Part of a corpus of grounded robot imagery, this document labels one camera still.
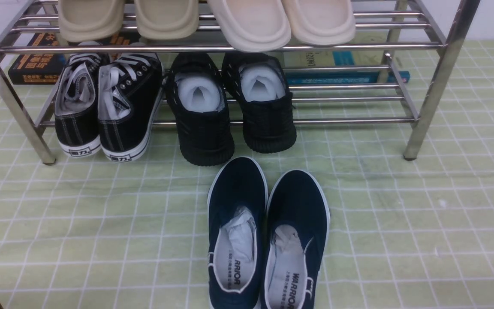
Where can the black knit shoe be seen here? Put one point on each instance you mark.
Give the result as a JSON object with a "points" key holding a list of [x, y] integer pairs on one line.
{"points": [[258, 84], [195, 93]]}

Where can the navy slip-on shoe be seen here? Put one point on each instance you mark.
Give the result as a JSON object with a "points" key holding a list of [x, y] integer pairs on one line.
{"points": [[298, 225], [237, 203]]}

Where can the teal beige book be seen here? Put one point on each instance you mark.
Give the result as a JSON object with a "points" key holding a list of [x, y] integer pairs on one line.
{"points": [[330, 67]]}

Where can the navy slip-on shoe right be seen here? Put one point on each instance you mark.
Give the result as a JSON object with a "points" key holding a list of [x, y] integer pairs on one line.
{"points": [[298, 225]]}

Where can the black knit shoe right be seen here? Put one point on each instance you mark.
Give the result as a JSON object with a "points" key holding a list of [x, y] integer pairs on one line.
{"points": [[258, 84]]}

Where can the black orange book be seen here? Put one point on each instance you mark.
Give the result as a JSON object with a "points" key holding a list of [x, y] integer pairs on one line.
{"points": [[45, 69]]}

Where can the black knit shoe left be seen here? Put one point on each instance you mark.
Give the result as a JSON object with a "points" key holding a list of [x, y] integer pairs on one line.
{"points": [[195, 93]]}

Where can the black canvas sneaker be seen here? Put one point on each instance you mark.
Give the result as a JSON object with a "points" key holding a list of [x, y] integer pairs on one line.
{"points": [[76, 104], [129, 94]]}

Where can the beige slipper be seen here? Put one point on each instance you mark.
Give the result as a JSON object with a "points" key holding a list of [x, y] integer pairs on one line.
{"points": [[87, 20], [166, 19]]}

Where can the beige slipper far left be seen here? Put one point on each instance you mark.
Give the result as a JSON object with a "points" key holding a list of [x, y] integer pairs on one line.
{"points": [[87, 20]]}

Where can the navy slip-on shoe left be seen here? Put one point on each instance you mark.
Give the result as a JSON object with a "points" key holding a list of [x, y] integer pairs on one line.
{"points": [[237, 203]]}

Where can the cream slipper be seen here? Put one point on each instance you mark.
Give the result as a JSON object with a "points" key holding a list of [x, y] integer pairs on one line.
{"points": [[252, 25], [321, 22]]}

